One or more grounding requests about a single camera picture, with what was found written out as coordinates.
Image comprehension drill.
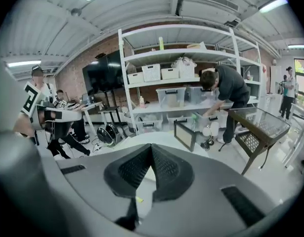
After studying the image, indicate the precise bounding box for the white globe table lamp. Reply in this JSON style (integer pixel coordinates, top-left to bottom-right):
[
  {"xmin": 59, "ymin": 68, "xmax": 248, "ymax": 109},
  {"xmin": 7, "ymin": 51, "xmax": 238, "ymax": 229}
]
[{"xmin": 200, "ymin": 121, "xmax": 220, "ymax": 151}]

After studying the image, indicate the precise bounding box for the white lattice basket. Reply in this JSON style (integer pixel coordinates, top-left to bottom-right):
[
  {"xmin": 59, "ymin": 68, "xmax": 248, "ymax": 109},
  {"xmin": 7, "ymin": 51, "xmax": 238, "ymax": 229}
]
[
  {"xmin": 178, "ymin": 60, "xmax": 196, "ymax": 79},
  {"xmin": 141, "ymin": 63, "xmax": 162, "ymax": 82}
]

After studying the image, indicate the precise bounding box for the dark brown lattice table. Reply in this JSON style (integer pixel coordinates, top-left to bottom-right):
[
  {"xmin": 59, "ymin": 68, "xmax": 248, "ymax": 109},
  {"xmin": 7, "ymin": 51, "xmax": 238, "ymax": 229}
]
[{"xmin": 227, "ymin": 107, "xmax": 291, "ymax": 176}]

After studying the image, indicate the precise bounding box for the black television stand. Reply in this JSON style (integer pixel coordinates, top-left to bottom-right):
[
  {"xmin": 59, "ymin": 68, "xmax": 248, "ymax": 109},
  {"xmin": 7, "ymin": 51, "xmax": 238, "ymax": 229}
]
[{"xmin": 98, "ymin": 90, "xmax": 126, "ymax": 131}]

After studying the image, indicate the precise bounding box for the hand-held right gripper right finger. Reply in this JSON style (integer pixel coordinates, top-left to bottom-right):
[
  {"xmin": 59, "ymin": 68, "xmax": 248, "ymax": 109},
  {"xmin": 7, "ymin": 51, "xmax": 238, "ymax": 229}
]
[{"xmin": 151, "ymin": 143, "xmax": 194, "ymax": 202}]

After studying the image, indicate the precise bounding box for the beige storage box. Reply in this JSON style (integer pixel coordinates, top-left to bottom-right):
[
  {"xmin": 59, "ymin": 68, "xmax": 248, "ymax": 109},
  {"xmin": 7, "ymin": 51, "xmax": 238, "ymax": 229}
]
[
  {"xmin": 161, "ymin": 67, "xmax": 180, "ymax": 80},
  {"xmin": 127, "ymin": 71, "xmax": 145, "ymax": 84}
]

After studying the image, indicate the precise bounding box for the black picture frame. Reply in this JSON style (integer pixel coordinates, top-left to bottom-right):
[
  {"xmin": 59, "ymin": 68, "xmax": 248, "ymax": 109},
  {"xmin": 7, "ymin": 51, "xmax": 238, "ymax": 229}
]
[{"xmin": 174, "ymin": 119, "xmax": 201, "ymax": 153}]

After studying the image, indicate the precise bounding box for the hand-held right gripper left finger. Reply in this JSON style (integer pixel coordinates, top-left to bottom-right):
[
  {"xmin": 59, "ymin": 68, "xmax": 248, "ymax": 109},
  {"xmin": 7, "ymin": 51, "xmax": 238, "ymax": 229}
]
[{"xmin": 103, "ymin": 143, "xmax": 153, "ymax": 198}]

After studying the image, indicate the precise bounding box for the black television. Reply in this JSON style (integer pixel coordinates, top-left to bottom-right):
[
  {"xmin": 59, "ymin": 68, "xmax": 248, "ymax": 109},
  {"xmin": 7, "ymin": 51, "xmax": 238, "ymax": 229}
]
[{"xmin": 82, "ymin": 50, "xmax": 126, "ymax": 96}]

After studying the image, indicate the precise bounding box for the white metal shelf unit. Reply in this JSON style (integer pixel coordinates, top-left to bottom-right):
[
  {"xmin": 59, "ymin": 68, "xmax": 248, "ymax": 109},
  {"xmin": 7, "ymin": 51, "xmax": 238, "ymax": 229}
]
[{"xmin": 118, "ymin": 24, "xmax": 264, "ymax": 136}]

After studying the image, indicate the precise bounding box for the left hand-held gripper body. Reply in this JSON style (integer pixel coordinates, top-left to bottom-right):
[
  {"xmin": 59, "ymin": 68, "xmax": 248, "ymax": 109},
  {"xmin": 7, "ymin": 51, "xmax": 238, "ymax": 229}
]
[{"xmin": 20, "ymin": 81, "xmax": 83, "ymax": 130}]

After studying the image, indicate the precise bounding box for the person's left forearm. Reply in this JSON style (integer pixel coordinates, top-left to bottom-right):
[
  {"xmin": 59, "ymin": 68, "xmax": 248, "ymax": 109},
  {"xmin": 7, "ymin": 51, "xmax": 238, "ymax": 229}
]
[{"xmin": 13, "ymin": 116, "xmax": 34, "ymax": 139}]

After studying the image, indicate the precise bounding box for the white desk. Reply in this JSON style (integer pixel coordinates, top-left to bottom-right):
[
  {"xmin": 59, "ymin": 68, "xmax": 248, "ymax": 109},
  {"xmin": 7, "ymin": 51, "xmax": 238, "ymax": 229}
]
[{"xmin": 79, "ymin": 102, "xmax": 104, "ymax": 134}]

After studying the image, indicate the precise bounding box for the ceiling air conditioner unit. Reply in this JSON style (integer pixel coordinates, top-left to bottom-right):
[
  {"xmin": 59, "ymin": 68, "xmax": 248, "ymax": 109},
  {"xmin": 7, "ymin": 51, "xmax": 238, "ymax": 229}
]
[{"xmin": 178, "ymin": 0, "xmax": 242, "ymax": 22}]

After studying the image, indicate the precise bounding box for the group of clear storage bins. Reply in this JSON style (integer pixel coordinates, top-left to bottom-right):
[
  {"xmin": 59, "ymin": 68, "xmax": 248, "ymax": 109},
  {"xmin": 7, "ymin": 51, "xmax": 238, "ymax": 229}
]
[{"xmin": 135, "ymin": 86, "xmax": 229, "ymax": 135}]

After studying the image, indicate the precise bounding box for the black floor fan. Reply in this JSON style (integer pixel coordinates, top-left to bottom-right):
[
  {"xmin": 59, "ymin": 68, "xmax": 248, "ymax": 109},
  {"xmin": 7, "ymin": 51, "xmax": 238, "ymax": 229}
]
[{"xmin": 96, "ymin": 123, "xmax": 119, "ymax": 147}]

